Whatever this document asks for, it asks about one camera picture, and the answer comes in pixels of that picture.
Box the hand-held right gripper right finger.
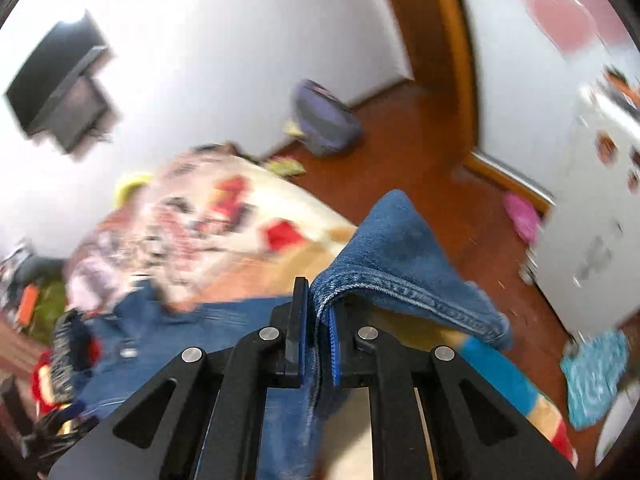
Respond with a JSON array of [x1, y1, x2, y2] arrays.
[[327, 305, 578, 480]]

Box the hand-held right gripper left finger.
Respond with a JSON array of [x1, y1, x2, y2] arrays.
[[47, 276, 313, 480]]

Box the blue denim jeans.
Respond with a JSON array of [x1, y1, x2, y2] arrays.
[[75, 190, 513, 480]]

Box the printed blanket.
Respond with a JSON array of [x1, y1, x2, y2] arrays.
[[65, 147, 578, 466]]

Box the yellow green packet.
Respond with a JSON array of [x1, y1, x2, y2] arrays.
[[265, 157, 306, 178]]

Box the purple backpack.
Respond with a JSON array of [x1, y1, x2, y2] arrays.
[[292, 79, 363, 157]]

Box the yellow tube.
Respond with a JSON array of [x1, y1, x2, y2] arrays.
[[114, 172, 153, 206]]

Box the pink slipper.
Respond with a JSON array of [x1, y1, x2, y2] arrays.
[[502, 191, 543, 243]]

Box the red and dark cloth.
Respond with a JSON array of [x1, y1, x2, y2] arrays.
[[30, 310, 103, 436]]

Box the teal patterned cloth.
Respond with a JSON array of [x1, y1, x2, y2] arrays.
[[560, 330, 631, 431]]

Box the pile of bedside clutter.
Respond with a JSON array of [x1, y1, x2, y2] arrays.
[[0, 240, 68, 343]]

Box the wooden door frame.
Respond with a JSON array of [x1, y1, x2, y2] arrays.
[[372, 0, 556, 211]]

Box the black wall television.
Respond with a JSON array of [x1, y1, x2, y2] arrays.
[[5, 10, 123, 156]]

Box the pink wall decoration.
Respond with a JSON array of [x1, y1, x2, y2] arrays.
[[450, 0, 636, 56]]

